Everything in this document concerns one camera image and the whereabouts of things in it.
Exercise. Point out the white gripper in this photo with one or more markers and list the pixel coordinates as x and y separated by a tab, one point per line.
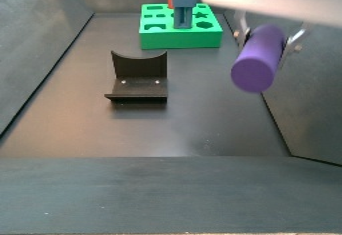
315	11

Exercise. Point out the purple cylinder block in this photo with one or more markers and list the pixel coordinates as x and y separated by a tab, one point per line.
255	66

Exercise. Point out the green shape sorter board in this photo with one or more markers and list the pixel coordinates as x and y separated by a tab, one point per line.
159	35

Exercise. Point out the blue pentagon block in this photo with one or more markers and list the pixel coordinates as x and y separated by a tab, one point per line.
183	13

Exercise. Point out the black curved cradle stand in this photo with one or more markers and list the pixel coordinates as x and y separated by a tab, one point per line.
140	78

